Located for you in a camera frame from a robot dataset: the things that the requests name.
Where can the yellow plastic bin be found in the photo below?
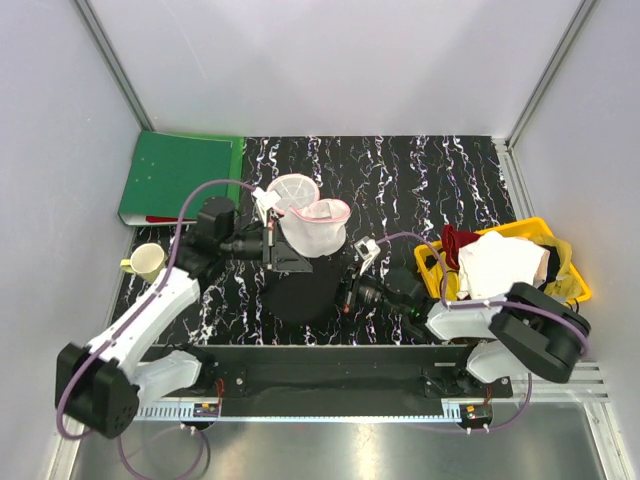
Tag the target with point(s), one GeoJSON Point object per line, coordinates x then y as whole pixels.
{"type": "Point", "coordinates": [531, 229]}

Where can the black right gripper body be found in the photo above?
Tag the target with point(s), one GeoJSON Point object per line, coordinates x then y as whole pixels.
{"type": "Point", "coordinates": [369, 291]}

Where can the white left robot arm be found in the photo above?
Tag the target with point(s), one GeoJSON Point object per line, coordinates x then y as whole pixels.
{"type": "Point", "coordinates": [103, 384]}

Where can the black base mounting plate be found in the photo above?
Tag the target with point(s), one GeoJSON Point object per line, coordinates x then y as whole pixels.
{"type": "Point", "coordinates": [345, 382]}

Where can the white garment in bin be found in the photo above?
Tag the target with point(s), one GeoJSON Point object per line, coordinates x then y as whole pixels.
{"type": "Point", "coordinates": [493, 264]}

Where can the white pink mesh laundry bag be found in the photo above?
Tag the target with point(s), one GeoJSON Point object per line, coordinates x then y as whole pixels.
{"type": "Point", "coordinates": [312, 225]}

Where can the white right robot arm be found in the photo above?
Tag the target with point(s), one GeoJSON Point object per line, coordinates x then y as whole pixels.
{"type": "Point", "coordinates": [523, 330]}

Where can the green ring binder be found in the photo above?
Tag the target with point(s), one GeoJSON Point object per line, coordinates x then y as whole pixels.
{"type": "Point", "coordinates": [166, 168]}

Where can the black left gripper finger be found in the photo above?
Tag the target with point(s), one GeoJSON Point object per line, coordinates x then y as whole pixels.
{"type": "Point", "coordinates": [276, 229]}
{"type": "Point", "coordinates": [283, 258]}

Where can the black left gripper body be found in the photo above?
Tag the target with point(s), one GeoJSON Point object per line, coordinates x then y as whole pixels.
{"type": "Point", "coordinates": [248, 245]}

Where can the black bra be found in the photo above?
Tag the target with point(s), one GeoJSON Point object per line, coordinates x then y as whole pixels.
{"type": "Point", "coordinates": [301, 298]}

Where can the cream yellow mug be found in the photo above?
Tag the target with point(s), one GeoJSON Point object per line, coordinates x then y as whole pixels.
{"type": "Point", "coordinates": [146, 262]}

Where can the red folder under binder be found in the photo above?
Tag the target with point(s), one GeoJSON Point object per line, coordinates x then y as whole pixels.
{"type": "Point", "coordinates": [158, 220]}

